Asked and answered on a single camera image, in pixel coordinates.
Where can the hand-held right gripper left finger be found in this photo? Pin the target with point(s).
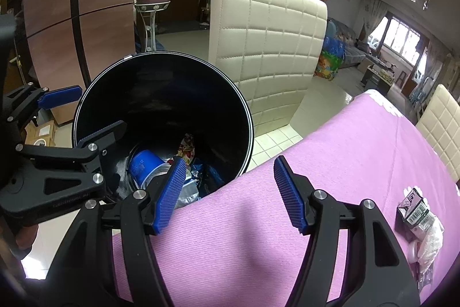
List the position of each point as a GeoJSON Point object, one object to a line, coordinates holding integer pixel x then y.
{"type": "Point", "coordinates": [170, 192]}

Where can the colourful printed bag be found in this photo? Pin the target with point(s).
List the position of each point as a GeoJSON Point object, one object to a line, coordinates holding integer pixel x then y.
{"type": "Point", "coordinates": [329, 59]}

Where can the silver blister pack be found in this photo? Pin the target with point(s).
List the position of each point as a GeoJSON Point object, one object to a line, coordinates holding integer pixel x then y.
{"type": "Point", "coordinates": [426, 278]}

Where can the blue plastic cup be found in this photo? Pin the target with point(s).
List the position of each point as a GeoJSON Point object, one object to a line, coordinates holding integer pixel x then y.
{"type": "Point", "coordinates": [143, 165]}

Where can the crumpled white plastic bag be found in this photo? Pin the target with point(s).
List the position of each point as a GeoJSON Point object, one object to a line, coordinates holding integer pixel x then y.
{"type": "Point", "coordinates": [431, 235]}

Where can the barred window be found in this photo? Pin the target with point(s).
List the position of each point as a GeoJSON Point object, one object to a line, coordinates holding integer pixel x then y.
{"type": "Point", "coordinates": [399, 41]}

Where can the blue foil wrapper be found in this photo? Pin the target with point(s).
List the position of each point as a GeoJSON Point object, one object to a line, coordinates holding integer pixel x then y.
{"type": "Point", "coordinates": [197, 173]}

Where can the red yellow checkered wrapper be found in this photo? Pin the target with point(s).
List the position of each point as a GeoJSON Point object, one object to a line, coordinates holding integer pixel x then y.
{"type": "Point", "coordinates": [187, 148]}

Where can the white metal stand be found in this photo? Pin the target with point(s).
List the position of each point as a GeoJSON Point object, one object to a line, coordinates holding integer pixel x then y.
{"type": "Point", "coordinates": [149, 23]}

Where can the pink floral tablecloth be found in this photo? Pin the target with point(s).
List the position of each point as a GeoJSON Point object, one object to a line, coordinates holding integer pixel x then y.
{"type": "Point", "coordinates": [323, 148]}

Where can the black round trash bin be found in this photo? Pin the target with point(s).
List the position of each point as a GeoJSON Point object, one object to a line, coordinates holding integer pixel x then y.
{"type": "Point", "coordinates": [161, 94]}

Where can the cream quilted dining chair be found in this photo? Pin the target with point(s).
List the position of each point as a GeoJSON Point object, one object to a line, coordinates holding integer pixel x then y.
{"type": "Point", "coordinates": [442, 127]}
{"type": "Point", "coordinates": [266, 41]}

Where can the cardboard box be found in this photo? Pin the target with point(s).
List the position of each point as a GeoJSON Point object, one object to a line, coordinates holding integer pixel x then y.
{"type": "Point", "coordinates": [41, 134]}

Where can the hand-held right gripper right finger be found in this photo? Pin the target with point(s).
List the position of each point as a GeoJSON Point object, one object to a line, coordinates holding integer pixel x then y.
{"type": "Point", "coordinates": [291, 195]}

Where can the light patterned curtain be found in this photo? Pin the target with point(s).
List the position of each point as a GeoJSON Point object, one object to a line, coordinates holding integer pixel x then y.
{"type": "Point", "coordinates": [431, 69]}
{"type": "Point", "coordinates": [372, 12]}

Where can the person's left hand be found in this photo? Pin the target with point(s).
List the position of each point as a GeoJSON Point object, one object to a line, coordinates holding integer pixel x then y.
{"type": "Point", "coordinates": [27, 237]}

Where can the coffee table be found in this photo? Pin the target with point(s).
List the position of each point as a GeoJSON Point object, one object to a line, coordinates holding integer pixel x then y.
{"type": "Point", "coordinates": [375, 76]}

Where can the grey sofa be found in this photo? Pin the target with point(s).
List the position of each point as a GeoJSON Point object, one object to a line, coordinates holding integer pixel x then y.
{"type": "Point", "coordinates": [354, 48]}

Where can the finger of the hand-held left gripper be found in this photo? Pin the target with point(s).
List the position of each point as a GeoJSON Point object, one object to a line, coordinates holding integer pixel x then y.
{"type": "Point", "coordinates": [61, 96]}
{"type": "Point", "coordinates": [104, 136]}

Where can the green white carton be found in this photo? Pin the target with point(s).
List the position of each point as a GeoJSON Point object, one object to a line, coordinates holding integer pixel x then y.
{"type": "Point", "coordinates": [413, 213]}

